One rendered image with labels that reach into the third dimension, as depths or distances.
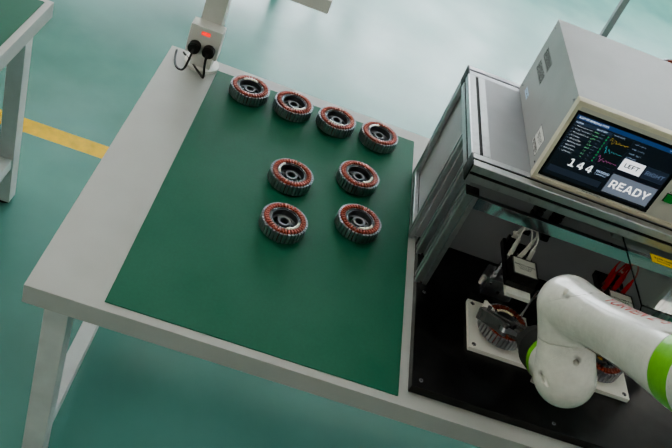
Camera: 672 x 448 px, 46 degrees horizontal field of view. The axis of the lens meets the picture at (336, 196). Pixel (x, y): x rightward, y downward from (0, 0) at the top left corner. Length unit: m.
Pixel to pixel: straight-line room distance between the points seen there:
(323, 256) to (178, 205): 0.35
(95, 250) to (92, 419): 0.76
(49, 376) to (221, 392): 0.74
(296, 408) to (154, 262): 0.96
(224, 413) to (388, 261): 0.78
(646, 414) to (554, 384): 0.54
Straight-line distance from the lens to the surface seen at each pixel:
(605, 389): 1.91
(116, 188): 1.83
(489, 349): 1.79
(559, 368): 1.43
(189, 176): 1.91
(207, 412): 2.40
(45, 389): 1.89
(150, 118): 2.06
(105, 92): 3.42
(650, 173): 1.76
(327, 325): 1.69
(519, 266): 1.81
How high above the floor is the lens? 1.95
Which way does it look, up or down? 37 degrees down
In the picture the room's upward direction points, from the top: 24 degrees clockwise
